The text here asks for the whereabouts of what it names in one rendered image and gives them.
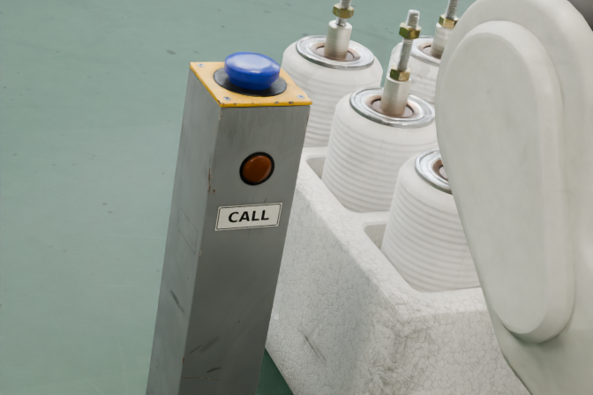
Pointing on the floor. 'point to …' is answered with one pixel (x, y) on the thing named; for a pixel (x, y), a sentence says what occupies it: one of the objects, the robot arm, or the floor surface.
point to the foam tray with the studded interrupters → (371, 311)
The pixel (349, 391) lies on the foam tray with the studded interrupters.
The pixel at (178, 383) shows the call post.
